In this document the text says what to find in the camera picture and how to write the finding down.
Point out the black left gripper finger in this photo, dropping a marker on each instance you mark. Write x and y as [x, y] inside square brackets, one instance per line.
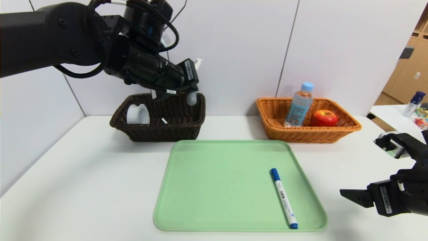
[193, 88]

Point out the dark blue bottle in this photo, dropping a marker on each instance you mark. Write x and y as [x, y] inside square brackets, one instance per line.
[414, 100]

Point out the dark brown wicker basket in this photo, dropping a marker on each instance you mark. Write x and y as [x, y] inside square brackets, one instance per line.
[174, 132]

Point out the orange wicker basket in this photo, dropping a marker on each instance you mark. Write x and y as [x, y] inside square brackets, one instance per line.
[331, 132]

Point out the clear tape roll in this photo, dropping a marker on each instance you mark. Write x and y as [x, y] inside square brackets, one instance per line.
[137, 114]

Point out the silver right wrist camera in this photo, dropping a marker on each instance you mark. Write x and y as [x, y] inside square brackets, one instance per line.
[393, 145]

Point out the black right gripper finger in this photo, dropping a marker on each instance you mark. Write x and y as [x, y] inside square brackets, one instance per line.
[357, 197]

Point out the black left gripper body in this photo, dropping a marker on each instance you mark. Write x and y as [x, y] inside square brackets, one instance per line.
[189, 71]

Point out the white wall socket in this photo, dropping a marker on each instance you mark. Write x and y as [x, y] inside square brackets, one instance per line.
[417, 75]

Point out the light wooden cabinet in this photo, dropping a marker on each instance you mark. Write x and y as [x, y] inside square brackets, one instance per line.
[411, 67]

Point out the light green plastic tray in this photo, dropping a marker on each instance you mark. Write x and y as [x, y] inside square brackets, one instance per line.
[227, 194]

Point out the grey wall plate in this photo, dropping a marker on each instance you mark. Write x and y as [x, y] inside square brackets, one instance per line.
[406, 53]

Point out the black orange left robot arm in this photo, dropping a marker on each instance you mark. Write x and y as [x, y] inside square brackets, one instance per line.
[67, 40]

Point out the red apple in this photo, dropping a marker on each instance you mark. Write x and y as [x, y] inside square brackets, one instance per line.
[324, 118]

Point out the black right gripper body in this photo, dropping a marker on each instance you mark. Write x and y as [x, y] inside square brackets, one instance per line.
[384, 199]

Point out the red packet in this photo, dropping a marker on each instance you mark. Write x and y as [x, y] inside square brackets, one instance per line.
[422, 123]

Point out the white side table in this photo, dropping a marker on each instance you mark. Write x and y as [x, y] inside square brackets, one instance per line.
[388, 115]

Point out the clear water bottle blue cap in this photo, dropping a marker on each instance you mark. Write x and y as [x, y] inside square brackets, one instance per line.
[297, 107]

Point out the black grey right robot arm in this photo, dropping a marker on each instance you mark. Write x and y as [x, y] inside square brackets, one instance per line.
[419, 180]

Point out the slim white pen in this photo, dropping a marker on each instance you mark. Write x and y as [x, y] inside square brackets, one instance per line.
[164, 121]

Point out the white marker blue cap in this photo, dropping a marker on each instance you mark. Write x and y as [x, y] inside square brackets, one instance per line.
[284, 197]

